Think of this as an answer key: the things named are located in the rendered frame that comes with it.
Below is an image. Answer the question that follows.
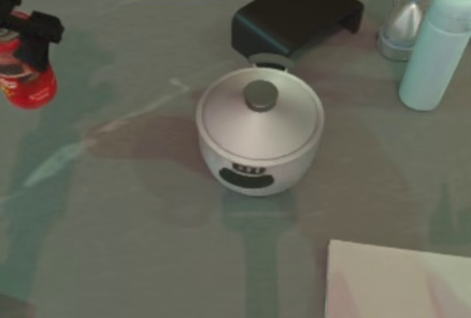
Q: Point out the black plastic stand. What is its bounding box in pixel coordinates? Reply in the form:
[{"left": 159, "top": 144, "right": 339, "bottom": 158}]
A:
[{"left": 230, "top": 0, "right": 366, "bottom": 66}]

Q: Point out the white pot with lid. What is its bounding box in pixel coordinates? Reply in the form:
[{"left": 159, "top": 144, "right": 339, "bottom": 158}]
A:
[{"left": 196, "top": 52, "right": 325, "bottom": 198}]

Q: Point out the mint green thermos bottle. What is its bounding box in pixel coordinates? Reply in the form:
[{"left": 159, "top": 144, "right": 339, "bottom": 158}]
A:
[{"left": 398, "top": 0, "right": 471, "bottom": 113}]

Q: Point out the metallic pot lid black knob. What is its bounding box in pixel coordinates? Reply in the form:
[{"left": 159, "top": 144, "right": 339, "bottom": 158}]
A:
[{"left": 195, "top": 67, "right": 325, "bottom": 160}]

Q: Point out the red soda can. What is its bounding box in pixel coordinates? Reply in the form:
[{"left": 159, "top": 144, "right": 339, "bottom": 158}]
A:
[{"left": 0, "top": 11, "right": 60, "bottom": 110}]

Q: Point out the white cloth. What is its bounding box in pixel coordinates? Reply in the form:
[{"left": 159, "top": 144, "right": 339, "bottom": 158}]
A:
[{"left": 323, "top": 238, "right": 471, "bottom": 318}]

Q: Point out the blue sand hourglass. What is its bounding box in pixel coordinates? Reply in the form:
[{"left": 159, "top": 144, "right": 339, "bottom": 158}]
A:
[{"left": 375, "top": 0, "right": 454, "bottom": 63}]

